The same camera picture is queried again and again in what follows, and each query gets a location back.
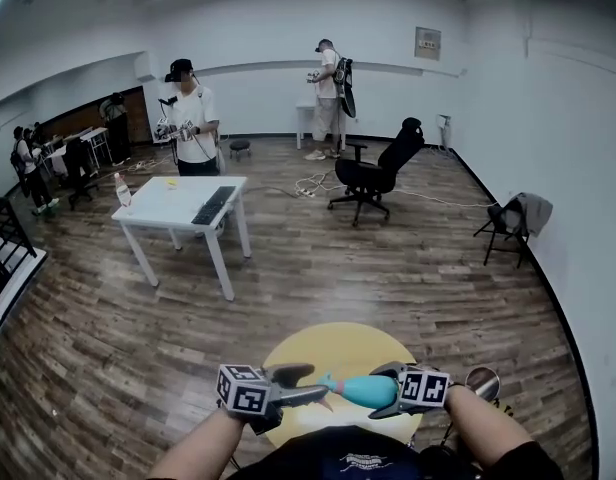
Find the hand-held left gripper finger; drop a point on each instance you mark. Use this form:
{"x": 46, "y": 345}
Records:
{"x": 288, "y": 373}
{"x": 300, "y": 397}

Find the white square table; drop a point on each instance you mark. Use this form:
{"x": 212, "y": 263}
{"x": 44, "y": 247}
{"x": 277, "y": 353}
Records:
{"x": 173, "y": 200}

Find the white desk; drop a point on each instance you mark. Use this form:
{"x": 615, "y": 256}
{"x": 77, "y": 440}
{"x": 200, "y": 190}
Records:
{"x": 99, "y": 133}

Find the yellow round table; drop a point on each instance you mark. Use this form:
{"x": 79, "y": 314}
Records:
{"x": 338, "y": 345}

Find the black stair railing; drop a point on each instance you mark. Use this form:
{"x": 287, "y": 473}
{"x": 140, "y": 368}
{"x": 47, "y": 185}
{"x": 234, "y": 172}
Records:
{"x": 3, "y": 233}

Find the white power strip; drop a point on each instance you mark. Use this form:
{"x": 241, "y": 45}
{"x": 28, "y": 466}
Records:
{"x": 305, "y": 193}

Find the person's dark t-shirt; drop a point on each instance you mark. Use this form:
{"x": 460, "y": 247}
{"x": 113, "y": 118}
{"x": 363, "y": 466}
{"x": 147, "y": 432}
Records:
{"x": 348, "y": 450}

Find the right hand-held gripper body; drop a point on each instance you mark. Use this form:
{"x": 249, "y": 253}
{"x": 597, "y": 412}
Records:
{"x": 423, "y": 390}

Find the black folding chair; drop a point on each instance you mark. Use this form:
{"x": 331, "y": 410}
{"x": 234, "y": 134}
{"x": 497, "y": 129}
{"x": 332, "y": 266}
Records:
{"x": 498, "y": 215}

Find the black keyboard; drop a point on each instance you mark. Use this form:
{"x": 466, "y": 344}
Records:
{"x": 214, "y": 205}

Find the white wall-mounted device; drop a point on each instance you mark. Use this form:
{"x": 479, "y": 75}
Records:
{"x": 444, "y": 123}

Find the metal cup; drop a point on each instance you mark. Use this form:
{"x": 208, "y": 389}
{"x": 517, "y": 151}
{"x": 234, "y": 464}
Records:
{"x": 483, "y": 380}

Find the grey jacket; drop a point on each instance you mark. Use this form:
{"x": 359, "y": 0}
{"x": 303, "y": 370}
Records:
{"x": 538, "y": 213}

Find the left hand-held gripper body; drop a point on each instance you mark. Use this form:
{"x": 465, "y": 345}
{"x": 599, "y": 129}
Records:
{"x": 243, "y": 390}

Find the white narrow table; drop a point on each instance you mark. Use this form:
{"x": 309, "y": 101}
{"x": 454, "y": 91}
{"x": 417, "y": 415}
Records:
{"x": 303, "y": 113}

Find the small black stool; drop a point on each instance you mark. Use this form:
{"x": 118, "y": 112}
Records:
{"x": 240, "y": 144}

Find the black office chair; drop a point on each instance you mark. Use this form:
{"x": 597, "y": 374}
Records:
{"x": 363, "y": 173}

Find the person's right forearm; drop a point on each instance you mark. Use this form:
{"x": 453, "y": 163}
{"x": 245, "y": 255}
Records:
{"x": 488, "y": 423}

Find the person's left forearm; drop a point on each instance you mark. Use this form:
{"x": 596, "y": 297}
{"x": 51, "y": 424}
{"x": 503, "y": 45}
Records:
{"x": 208, "y": 443}

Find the black swivel chair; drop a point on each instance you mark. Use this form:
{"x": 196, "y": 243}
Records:
{"x": 78, "y": 160}

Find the clear plastic water bottle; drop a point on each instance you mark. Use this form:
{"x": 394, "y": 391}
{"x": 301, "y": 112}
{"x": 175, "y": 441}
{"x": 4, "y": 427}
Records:
{"x": 123, "y": 193}

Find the yellow black striped bag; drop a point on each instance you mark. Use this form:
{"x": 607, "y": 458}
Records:
{"x": 503, "y": 408}

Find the wall electrical panel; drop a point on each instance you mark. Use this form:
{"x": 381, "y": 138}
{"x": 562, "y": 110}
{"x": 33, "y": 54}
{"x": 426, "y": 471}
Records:
{"x": 428, "y": 43}

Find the teal bottle with pink cap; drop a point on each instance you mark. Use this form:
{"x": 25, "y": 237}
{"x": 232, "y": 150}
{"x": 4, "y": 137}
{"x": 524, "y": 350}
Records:
{"x": 373, "y": 390}

